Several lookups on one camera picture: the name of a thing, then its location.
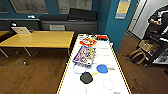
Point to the white round robot housing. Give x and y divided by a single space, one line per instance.
75 69

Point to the colourful bowls stack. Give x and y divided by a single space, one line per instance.
84 55

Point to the orange red game box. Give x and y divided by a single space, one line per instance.
88 41

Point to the yellow air hockey table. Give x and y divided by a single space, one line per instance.
103 55

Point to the small blue object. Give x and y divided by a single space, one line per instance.
102 69

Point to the black air hockey puck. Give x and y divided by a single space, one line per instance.
86 78

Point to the white paper label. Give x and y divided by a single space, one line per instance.
57 27

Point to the interior window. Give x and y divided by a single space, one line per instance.
75 6
3 6
30 6

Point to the wooden table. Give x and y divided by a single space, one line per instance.
40 39
3 33

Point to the tan brown backpack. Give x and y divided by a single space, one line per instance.
136 56

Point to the cardboard box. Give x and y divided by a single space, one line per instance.
146 46

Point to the white laptop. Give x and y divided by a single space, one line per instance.
21 30

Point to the person in dark top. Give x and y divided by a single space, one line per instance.
156 23

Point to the long dark bench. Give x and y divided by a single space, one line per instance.
10 24

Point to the yellow wall notice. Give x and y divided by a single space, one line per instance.
122 9

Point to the small white wall plate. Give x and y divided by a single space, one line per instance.
31 16

